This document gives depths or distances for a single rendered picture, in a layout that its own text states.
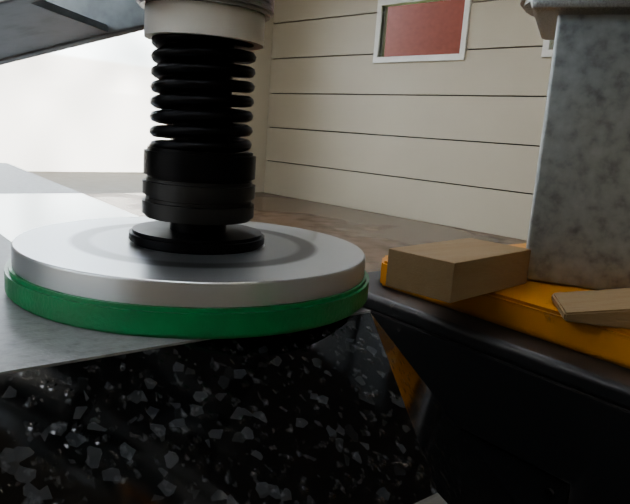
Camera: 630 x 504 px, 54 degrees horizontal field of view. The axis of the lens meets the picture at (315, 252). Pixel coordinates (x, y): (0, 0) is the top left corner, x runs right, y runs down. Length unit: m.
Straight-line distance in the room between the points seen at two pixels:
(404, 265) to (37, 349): 0.57
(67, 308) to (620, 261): 0.78
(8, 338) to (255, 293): 0.11
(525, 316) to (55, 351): 0.64
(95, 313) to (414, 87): 7.61
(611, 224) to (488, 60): 6.45
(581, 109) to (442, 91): 6.70
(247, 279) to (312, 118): 8.70
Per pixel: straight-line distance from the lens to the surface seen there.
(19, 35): 0.45
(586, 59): 0.95
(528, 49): 7.14
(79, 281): 0.32
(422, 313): 0.87
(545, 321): 0.81
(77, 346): 0.30
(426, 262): 0.78
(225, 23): 0.37
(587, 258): 0.96
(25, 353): 0.29
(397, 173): 7.93
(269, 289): 0.31
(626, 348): 0.77
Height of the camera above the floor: 0.97
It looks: 11 degrees down
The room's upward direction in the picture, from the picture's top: 4 degrees clockwise
